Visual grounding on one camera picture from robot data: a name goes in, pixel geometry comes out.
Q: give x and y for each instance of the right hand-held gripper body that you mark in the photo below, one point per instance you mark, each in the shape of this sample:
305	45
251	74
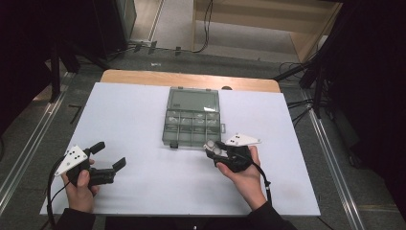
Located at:
237	155

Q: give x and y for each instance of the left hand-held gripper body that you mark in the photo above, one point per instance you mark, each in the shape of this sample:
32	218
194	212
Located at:
72	159

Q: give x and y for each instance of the grey translucent compartment box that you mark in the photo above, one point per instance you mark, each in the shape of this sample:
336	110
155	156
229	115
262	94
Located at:
191	127

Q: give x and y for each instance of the person's right hand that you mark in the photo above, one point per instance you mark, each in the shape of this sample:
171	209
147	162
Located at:
247	182

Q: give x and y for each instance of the person's left hand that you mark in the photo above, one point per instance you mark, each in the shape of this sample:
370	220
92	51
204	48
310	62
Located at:
79	195

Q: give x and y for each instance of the white table sheet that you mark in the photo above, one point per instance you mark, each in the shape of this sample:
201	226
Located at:
143	179

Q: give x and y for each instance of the person's dark clothing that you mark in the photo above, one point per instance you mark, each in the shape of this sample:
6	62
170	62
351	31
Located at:
178	224

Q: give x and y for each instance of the wooden table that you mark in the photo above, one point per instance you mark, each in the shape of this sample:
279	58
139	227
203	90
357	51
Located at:
137	78

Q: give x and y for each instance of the black metal stand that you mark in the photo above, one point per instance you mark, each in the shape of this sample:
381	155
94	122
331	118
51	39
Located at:
55	73
317	86

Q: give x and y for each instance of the dark curtain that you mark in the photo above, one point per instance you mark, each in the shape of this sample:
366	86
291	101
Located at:
376	80
25	48

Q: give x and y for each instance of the black cabinet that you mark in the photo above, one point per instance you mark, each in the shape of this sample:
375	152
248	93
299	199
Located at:
111	25

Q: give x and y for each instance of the light wooden shelf unit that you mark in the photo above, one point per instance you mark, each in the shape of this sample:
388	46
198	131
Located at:
306	41

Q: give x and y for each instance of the black angle bracket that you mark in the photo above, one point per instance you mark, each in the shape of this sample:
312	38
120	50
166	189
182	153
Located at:
77	111

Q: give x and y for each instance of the metal floor rail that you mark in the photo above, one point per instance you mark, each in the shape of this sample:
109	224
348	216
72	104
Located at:
28	150
332	159

